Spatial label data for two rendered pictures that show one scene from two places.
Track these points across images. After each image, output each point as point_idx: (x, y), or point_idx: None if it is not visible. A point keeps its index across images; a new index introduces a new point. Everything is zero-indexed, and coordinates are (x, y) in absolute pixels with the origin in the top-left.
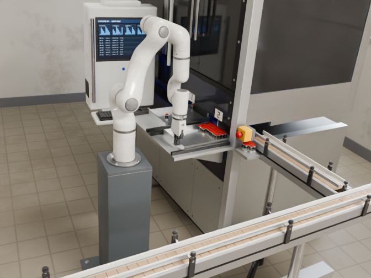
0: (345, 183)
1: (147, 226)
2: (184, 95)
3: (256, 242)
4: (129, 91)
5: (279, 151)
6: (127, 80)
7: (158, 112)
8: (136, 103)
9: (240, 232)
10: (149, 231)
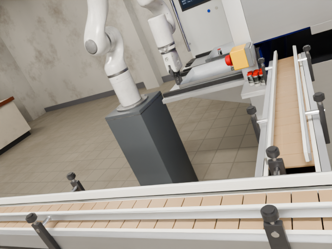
0: (268, 156)
1: (166, 173)
2: (152, 21)
3: (5, 233)
4: (86, 33)
5: (283, 79)
6: (86, 22)
7: (227, 49)
8: (94, 45)
9: (27, 209)
10: (243, 177)
